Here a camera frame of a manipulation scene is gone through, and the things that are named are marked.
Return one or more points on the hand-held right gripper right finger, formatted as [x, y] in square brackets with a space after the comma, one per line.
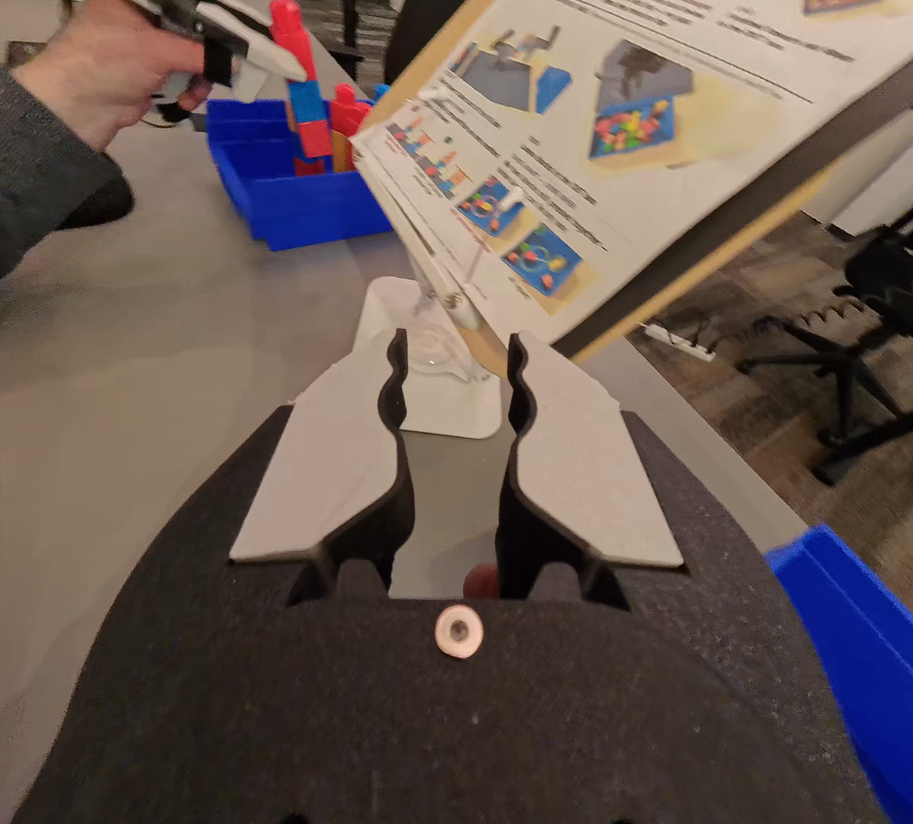
[592, 481]

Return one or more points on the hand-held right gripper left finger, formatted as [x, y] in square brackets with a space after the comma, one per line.
[321, 474]

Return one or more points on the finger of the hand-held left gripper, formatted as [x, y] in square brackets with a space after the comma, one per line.
[235, 3]
[274, 57]

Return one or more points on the blue tagged plastic bin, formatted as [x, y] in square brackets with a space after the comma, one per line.
[856, 638]

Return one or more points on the person's left forearm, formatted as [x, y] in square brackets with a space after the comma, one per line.
[43, 182]

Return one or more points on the grey desk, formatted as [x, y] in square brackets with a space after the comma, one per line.
[178, 353]

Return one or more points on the person's left hand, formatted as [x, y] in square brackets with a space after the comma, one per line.
[93, 67]

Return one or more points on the yellow toy block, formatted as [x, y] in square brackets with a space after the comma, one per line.
[344, 153]

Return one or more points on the instruction sheet on stand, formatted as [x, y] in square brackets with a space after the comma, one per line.
[456, 414]

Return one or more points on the white power strip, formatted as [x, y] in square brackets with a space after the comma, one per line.
[685, 342]

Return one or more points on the instruction sheet on board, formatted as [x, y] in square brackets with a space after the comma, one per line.
[756, 203]

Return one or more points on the black office chair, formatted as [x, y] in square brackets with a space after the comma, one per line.
[877, 281]

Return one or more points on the printed instruction sheet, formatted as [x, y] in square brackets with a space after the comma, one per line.
[677, 89]

